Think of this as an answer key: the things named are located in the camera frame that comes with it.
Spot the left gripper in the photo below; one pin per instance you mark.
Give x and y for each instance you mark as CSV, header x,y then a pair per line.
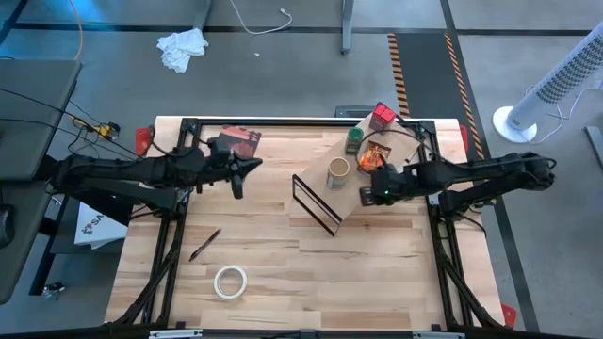
x,y
221,172

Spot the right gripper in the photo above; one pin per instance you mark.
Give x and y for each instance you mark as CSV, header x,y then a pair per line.
x,y
388,183

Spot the orange brown spice pouch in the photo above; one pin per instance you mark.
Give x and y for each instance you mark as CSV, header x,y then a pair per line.
x,y
372,157

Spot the dark red booklet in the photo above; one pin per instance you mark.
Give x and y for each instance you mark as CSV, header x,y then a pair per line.
x,y
245,139

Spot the white spice jar beige lid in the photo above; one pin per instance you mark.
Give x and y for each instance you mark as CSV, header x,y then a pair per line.
x,y
338,172

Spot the green lidded spice jar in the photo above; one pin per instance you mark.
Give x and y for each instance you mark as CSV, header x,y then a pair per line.
x,y
354,141

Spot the red spice tin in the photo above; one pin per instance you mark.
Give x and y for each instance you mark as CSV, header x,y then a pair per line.
x,y
382,117

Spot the wooden shelf black metal legs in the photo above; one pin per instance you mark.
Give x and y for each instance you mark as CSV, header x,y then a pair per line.
x,y
320,188

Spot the black pen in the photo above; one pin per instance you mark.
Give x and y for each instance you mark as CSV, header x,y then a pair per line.
x,y
205,245

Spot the white masking tape roll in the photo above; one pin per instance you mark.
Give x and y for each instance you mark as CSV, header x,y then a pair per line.
x,y
216,282

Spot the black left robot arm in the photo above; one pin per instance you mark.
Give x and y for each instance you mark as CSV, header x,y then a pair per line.
x,y
141,169

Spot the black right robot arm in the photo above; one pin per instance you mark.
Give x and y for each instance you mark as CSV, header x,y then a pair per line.
x,y
471,172

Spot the grey floor outlet box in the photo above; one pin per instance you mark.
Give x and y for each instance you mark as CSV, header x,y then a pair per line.
x,y
358,112

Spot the red clamp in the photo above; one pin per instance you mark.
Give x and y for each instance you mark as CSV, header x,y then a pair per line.
x,y
509,315
142,141
464,136

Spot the black mat hazard stripes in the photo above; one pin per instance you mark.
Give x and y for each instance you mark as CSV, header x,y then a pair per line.
x,y
424,70

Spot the crumpled white cloth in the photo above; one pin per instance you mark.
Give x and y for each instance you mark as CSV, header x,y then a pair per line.
x,y
181,47

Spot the white printed bag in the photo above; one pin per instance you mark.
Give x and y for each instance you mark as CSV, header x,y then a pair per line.
x,y
101,230

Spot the grey desk leg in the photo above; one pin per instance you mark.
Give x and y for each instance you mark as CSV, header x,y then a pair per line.
x,y
347,28
202,16

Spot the white tower fan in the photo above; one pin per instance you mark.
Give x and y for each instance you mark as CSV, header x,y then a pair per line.
x,y
556,80

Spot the grey desk top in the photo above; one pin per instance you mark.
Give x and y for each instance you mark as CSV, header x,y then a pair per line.
x,y
28,141
23,263

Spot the small black silver object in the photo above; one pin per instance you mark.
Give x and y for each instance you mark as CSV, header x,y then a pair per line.
x,y
54,288

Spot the black rounded object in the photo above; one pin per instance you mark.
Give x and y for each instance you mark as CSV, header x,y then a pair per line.
x,y
5,226

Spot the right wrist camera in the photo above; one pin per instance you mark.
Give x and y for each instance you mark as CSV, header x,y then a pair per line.
x,y
366,195

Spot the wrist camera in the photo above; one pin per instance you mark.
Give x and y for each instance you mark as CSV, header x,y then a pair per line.
x,y
366,195
220,150

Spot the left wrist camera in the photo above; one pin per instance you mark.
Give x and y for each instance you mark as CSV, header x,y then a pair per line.
x,y
220,150

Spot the silver metal bracket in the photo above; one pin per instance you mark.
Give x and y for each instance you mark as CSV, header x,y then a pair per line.
x,y
174,334
438,335

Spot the black desk leg frame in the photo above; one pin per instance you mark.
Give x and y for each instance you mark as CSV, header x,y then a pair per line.
x,y
44,263

